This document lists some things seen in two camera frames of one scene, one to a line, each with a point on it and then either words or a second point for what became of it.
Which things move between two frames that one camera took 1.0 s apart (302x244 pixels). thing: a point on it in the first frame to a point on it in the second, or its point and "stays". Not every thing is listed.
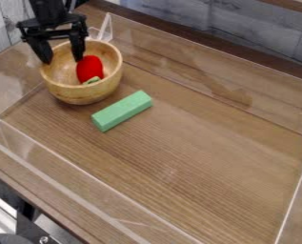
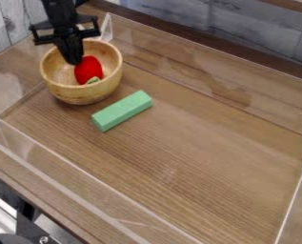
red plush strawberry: x=90 y=70 stays
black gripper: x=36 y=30 to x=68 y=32
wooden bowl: x=59 y=75 stays
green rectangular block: x=122 y=111 stays
